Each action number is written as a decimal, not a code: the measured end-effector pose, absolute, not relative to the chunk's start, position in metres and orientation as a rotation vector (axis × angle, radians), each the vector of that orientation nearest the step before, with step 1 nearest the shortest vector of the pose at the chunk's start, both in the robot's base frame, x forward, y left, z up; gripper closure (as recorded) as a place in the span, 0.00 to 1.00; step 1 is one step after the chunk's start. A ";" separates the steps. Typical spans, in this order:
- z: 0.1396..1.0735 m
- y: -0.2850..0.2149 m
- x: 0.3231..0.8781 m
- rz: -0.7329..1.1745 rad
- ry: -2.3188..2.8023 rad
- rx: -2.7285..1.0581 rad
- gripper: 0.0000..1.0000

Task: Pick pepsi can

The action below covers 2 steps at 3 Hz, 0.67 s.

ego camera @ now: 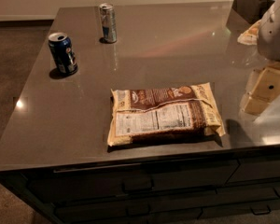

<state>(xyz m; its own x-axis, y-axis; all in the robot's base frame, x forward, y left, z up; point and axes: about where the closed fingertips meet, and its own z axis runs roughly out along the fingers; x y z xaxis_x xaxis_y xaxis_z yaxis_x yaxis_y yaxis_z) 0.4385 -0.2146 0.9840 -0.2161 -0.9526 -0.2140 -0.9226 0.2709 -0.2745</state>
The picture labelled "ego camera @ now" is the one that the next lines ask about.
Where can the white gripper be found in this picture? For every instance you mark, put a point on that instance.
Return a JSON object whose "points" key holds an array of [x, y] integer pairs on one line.
{"points": [[275, 36]]}

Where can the blue pepsi can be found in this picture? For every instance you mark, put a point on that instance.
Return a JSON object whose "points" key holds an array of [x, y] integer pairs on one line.
{"points": [[60, 46]]}

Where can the silver blue energy drink can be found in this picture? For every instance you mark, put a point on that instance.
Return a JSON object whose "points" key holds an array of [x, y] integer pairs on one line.
{"points": [[107, 15]]}

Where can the pale snack packet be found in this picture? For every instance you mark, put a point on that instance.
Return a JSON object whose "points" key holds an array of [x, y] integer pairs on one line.
{"points": [[250, 36]]}

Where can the dark box with snacks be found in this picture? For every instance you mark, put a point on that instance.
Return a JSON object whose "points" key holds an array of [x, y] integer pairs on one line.
{"points": [[255, 0]]}

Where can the tan brown snack bag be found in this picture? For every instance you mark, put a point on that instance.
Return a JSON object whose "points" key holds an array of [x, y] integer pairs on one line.
{"points": [[163, 113]]}

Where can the dark cabinet drawers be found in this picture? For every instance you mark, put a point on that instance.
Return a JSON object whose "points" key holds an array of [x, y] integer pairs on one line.
{"points": [[151, 193]]}

